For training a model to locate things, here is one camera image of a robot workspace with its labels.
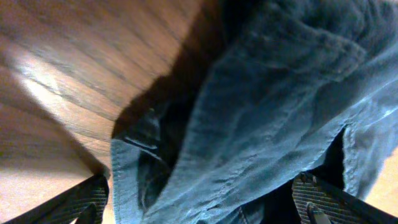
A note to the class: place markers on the navy blue shorts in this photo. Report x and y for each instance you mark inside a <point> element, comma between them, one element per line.
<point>302,85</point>

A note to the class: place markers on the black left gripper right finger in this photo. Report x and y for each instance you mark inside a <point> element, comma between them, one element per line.
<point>319,202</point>

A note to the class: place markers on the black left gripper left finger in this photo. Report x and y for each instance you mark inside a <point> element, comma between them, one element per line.
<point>83,203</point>

